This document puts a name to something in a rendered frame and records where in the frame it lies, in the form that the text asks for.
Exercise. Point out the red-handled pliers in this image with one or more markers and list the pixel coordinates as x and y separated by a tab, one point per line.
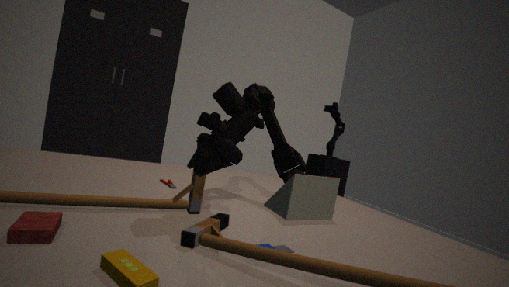
170	184

